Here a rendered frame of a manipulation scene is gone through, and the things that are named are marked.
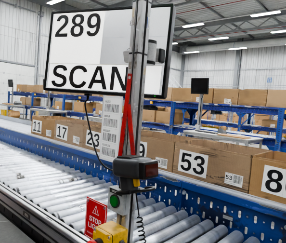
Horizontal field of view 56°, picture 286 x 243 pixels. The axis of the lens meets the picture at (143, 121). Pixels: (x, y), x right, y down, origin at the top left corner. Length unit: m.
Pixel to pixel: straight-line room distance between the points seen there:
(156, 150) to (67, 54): 0.71
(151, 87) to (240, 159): 0.56
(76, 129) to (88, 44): 1.09
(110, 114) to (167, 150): 0.67
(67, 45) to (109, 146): 0.43
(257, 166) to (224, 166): 0.14
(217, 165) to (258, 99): 4.76
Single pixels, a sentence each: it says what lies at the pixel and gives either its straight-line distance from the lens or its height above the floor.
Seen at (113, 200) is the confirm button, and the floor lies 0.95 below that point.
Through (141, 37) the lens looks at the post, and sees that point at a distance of 0.78.
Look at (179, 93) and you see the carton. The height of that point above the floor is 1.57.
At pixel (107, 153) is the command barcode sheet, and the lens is 0.83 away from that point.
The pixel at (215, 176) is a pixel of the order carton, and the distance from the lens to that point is 1.30.
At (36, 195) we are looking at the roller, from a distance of 1.46.
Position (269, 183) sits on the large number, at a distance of 1.21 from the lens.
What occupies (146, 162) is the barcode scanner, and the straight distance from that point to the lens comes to 0.66.
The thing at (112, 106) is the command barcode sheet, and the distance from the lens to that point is 0.81.
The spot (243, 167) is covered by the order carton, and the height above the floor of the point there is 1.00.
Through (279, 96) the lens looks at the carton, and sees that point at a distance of 5.88.
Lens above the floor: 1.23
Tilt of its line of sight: 4 degrees down
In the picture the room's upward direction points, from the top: 5 degrees clockwise
